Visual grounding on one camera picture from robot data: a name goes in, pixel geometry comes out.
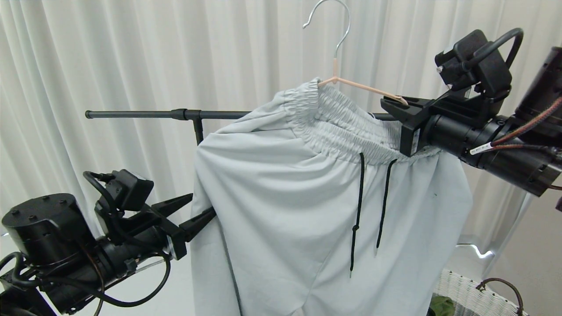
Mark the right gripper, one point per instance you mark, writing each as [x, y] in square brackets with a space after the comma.
[461, 136]

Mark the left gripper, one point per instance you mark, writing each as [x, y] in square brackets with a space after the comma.
[118, 259]

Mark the pale grey shorts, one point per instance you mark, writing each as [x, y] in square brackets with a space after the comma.
[285, 197]

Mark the pink clothes hanger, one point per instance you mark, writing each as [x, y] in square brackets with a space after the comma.
[336, 70]

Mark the green garment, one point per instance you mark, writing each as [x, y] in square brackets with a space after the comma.
[441, 307]

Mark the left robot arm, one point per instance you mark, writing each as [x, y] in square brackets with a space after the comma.
[44, 228]

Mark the black clothes rack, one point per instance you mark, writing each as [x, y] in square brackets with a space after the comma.
[140, 114]

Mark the white laundry basket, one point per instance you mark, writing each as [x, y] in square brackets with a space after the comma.
[465, 294]

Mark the white curtain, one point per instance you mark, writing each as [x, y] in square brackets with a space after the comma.
[88, 52]

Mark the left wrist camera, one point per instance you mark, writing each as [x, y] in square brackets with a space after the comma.
[129, 188]

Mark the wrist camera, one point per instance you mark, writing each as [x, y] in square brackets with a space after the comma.
[129, 188]
[478, 66]

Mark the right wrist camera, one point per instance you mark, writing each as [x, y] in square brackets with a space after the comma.
[478, 66]

